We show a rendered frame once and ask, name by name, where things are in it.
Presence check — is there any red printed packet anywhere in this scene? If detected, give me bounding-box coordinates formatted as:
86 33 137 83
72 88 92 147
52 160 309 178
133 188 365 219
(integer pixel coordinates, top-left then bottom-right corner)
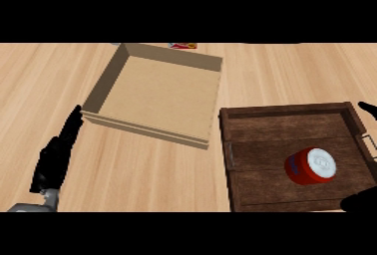
167 43 198 50

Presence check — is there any red can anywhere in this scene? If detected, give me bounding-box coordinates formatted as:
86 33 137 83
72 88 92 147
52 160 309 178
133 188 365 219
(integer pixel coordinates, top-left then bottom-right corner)
282 146 339 186

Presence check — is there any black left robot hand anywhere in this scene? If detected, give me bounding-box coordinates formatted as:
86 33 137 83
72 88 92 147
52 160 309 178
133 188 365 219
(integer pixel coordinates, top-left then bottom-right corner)
28 105 86 195

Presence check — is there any open cardboard box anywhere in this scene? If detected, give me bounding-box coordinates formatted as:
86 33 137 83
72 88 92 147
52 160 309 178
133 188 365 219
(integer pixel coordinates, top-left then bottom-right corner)
80 43 223 150

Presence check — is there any dark wooden tray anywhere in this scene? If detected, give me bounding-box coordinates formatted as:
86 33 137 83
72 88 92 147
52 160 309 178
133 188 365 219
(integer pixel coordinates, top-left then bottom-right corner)
217 101 377 213

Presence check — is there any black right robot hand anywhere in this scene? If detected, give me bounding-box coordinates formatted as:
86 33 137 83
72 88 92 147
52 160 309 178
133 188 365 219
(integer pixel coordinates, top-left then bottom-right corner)
339 101 377 213

